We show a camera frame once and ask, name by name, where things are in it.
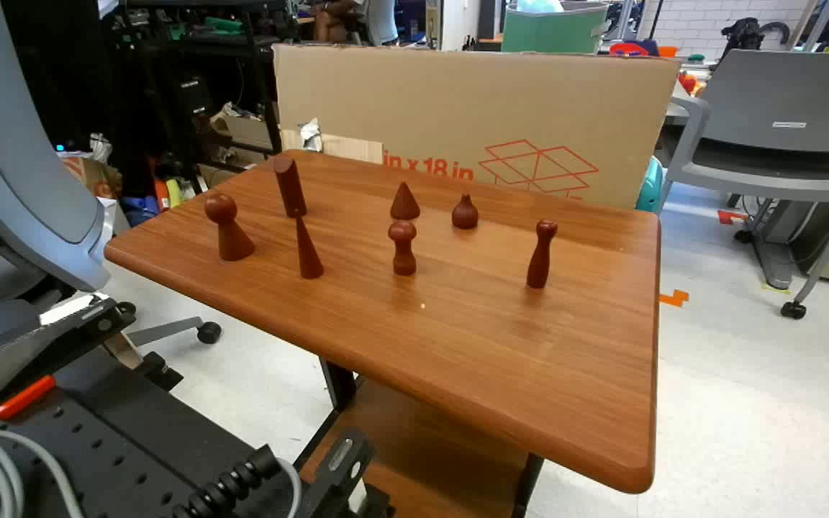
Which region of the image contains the wooden ball-topped peg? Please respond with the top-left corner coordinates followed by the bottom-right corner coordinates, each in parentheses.
top-left (385, 218), bottom-right (421, 279)

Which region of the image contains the wooden table pedestal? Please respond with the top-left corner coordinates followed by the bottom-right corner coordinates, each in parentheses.
top-left (296, 358), bottom-right (547, 518)

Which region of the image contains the office chair leg with castor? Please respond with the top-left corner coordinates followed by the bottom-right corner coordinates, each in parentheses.
top-left (124, 315), bottom-right (229, 348)

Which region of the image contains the wooden pawn with wide base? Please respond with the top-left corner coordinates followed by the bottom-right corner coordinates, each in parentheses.
top-left (201, 194), bottom-right (260, 266)

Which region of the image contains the orange-red clamp handle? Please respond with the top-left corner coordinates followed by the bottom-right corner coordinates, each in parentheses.
top-left (0, 371), bottom-right (60, 424)

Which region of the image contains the black storage shelf rack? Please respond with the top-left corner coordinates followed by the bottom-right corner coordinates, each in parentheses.
top-left (96, 0), bottom-right (288, 199)

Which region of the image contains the wooden cylinder piece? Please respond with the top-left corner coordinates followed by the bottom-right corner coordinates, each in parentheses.
top-left (270, 156), bottom-right (311, 222)

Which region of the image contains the large cardboard box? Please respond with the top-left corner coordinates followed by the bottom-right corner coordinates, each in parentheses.
top-left (270, 44), bottom-right (685, 215)

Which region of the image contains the green board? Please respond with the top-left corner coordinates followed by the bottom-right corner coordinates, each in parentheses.
top-left (501, 7), bottom-right (610, 57)

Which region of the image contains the small wooden onion-shaped piece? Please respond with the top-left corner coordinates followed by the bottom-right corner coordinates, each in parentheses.
top-left (449, 194), bottom-right (483, 234)

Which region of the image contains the short wooden cone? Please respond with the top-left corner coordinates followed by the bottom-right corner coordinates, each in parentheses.
top-left (388, 178), bottom-right (424, 225)

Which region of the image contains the grey office chair backrest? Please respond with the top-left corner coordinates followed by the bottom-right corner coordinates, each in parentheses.
top-left (0, 0), bottom-right (119, 297)

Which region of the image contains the wooden bowling pin piece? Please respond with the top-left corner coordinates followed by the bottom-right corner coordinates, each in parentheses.
top-left (524, 215), bottom-right (562, 290)

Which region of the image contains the grey chair with castors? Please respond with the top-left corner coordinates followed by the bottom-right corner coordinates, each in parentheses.
top-left (665, 46), bottom-right (829, 323)

